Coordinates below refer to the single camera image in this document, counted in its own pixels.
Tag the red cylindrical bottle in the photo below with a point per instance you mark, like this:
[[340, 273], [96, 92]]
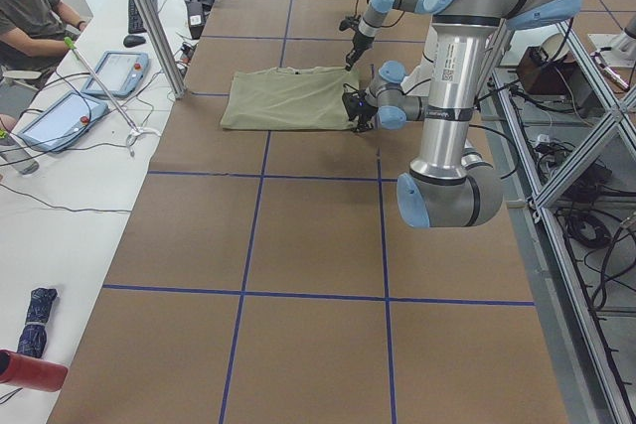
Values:
[[33, 373]]

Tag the long metal grabber stick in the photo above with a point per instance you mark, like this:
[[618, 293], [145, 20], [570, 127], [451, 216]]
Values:
[[136, 130]]

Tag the aluminium frame side rack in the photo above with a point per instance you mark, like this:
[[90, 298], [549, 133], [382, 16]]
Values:
[[566, 109]]

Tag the black power adapter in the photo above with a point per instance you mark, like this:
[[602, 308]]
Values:
[[195, 18]]

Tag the aluminium frame upright post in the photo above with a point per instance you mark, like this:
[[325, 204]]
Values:
[[161, 46]]

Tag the seated person in green shirt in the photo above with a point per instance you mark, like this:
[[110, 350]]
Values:
[[33, 34]]

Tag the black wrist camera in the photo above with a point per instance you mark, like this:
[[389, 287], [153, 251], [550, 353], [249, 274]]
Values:
[[355, 104], [349, 23]]

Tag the olive green long-sleeve shirt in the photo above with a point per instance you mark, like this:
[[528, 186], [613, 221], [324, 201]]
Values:
[[289, 99]]

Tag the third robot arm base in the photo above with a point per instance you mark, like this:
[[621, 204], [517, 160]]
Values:
[[616, 50]]

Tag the black computer mouse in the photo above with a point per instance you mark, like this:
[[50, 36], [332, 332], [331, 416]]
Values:
[[131, 41]]

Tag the near blue teach pendant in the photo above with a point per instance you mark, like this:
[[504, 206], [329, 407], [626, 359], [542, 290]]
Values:
[[63, 123]]

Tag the blue teach pendant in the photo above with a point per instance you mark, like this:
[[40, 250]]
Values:
[[122, 72], [63, 123]]

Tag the far blue teach pendant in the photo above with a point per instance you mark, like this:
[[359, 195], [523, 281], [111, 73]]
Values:
[[122, 72]]

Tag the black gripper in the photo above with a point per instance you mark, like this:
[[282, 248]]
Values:
[[362, 120], [357, 43]]

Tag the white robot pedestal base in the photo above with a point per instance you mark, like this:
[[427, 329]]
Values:
[[418, 83]]

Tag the folded dark blue umbrella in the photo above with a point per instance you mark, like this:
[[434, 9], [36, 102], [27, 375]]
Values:
[[33, 338]]

